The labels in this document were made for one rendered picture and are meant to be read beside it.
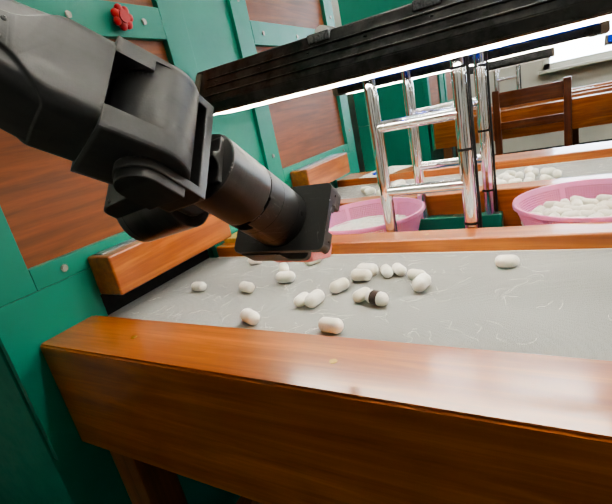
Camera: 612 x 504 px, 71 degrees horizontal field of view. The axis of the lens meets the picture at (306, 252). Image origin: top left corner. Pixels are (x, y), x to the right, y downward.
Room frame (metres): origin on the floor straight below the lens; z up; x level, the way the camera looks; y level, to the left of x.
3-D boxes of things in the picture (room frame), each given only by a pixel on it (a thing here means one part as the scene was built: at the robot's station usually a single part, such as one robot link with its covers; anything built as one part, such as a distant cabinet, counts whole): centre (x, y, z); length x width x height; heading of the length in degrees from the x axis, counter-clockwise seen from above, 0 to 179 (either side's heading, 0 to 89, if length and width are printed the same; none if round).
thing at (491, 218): (1.03, -0.41, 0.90); 0.20 x 0.19 x 0.45; 58
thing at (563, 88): (2.47, -1.40, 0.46); 0.44 x 0.44 x 0.91; 55
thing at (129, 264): (0.81, 0.26, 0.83); 0.30 x 0.06 x 0.07; 148
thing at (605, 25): (1.10, -0.45, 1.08); 0.62 x 0.08 x 0.07; 58
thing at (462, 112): (0.69, -0.19, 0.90); 0.20 x 0.19 x 0.45; 58
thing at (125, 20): (0.88, 0.24, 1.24); 0.04 x 0.02 x 0.05; 148
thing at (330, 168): (1.39, -0.11, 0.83); 0.30 x 0.06 x 0.07; 148
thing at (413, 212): (0.96, -0.15, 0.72); 0.27 x 0.27 x 0.10
